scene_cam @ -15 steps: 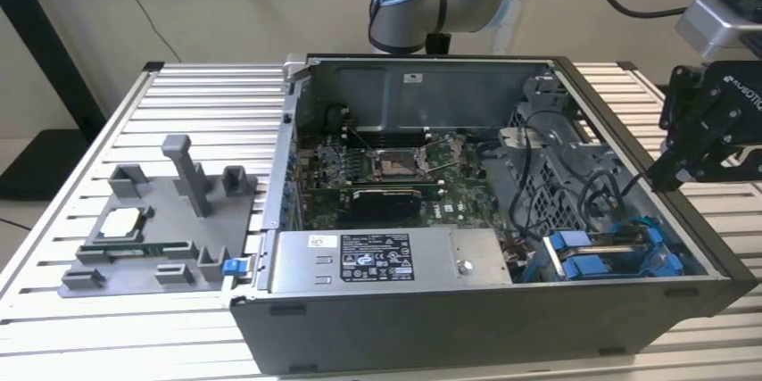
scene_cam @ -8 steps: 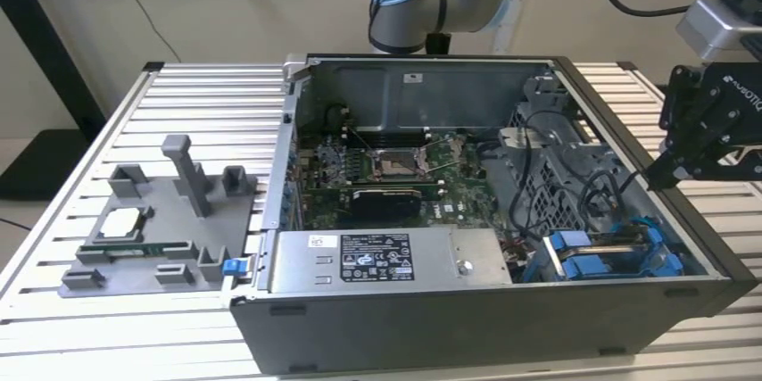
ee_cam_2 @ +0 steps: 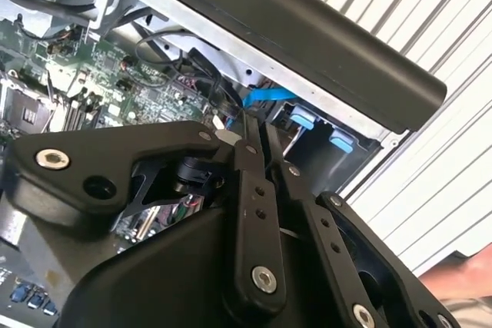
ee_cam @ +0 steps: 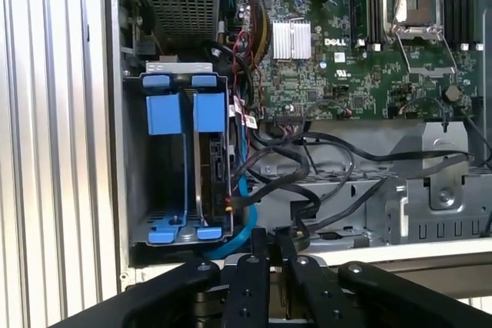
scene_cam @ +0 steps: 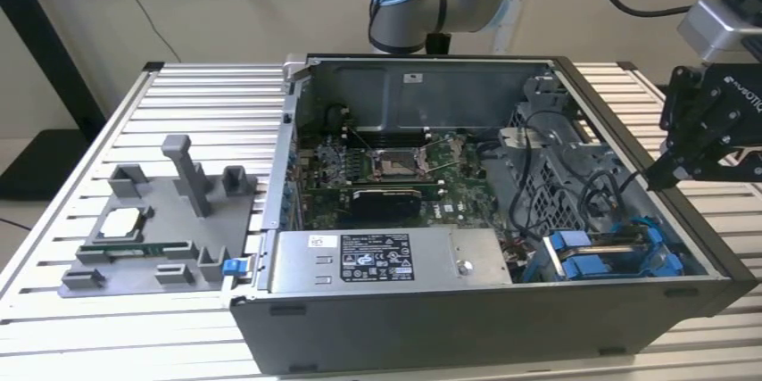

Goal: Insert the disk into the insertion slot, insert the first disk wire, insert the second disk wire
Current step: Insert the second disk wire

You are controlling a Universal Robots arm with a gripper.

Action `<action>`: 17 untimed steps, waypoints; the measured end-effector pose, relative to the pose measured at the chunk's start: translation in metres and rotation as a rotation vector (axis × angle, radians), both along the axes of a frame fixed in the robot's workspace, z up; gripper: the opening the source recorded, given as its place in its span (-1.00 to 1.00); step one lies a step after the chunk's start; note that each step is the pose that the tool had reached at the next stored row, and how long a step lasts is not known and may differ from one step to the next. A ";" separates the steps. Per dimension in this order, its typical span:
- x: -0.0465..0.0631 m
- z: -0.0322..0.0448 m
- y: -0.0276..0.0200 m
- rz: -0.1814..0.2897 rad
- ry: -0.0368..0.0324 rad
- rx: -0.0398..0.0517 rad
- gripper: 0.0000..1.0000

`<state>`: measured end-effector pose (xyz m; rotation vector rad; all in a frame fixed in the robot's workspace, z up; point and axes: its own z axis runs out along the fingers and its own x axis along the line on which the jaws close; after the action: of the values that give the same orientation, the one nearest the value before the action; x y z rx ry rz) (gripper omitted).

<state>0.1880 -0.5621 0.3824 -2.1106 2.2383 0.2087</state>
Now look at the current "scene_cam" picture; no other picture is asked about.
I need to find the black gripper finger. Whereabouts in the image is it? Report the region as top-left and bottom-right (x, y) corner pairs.
(646, 66), (711, 191)
(675, 129), (762, 186)

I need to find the black RAM slot bank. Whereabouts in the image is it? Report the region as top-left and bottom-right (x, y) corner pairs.
(344, 127), (435, 150)

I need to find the grey metal drive cage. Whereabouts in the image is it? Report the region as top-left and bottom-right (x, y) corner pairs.
(480, 99), (626, 231)

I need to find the green motherboard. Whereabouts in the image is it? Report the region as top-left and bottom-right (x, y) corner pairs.
(294, 130), (514, 233)

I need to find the CPU socket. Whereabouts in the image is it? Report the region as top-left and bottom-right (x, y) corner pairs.
(371, 148), (434, 179)

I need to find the thin metal locking lever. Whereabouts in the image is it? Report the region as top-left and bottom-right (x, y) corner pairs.
(351, 128), (378, 153)

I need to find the black graphics card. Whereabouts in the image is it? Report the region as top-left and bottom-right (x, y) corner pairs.
(348, 188), (424, 228)

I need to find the black and white supply label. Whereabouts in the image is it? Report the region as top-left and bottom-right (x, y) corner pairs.
(338, 233), (412, 283)

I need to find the dark grey open PC case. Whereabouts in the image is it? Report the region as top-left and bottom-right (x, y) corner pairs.
(228, 53), (761, 376)

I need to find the silver power supply unit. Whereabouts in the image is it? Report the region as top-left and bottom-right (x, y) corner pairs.
(267, 228), (514, 293)

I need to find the blue case latch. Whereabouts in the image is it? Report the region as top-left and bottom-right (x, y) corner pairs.
(220, 257), (250, 277)

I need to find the grey plastic parts rack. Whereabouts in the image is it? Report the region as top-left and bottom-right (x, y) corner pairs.
(57, 134), (260, 300)

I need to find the green RAM stick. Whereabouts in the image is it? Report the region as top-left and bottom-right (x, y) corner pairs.
(80, 241), (192, 253)

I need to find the silver CPU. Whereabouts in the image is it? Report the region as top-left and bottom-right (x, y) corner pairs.
(100, 210), (144, 237)

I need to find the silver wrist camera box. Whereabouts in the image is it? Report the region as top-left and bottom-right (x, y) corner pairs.
(677, 0), (762, 63)

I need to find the black disk wire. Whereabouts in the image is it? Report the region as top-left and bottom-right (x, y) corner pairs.
(579, 171), (622, 224)
(611, 170), (647, 233)

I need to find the long black looping wire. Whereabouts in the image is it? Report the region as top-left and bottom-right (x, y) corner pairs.
(508, 108), (596, 236)

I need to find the white wire connector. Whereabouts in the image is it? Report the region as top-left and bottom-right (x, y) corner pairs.
(499, 128), (532, 149)

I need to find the brown power wire bundle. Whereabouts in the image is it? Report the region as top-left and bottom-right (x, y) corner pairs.
(498, 228), (532, 267)

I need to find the black slanted post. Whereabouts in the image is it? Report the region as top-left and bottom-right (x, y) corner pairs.
(0, 0), (108, 141)

